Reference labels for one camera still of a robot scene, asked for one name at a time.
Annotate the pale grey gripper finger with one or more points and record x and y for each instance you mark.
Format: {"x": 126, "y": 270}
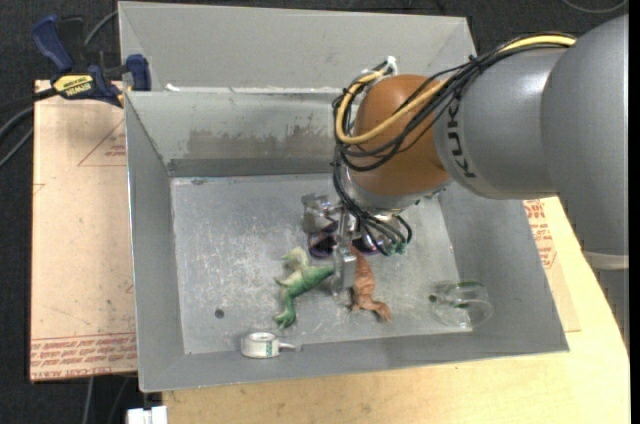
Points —
{"x": 349, "y": 272}
{"x": 338, "y": 279}

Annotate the brown toy dinosaur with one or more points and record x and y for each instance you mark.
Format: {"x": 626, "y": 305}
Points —
{"x": 364, "y": 284}

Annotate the purple sunglasses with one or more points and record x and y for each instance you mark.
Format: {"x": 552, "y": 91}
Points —
{"x": 320, "y": 246}

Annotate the green toy dinosaur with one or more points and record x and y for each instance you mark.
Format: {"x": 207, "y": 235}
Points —
{"x": 300, "y": 282}

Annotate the grey metal bin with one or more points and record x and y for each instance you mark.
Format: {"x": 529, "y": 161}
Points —
{"x": 240, "y": 232}

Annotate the white tape roll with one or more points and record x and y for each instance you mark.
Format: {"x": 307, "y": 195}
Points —
{"x": 260, "y": 345}

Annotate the clear glass cup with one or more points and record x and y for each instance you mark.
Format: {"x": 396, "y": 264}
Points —
{"x": 462, "y": 304}

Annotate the brown cardboard board, red print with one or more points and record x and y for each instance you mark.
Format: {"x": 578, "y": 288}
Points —
{"x": 80, "y": 232}

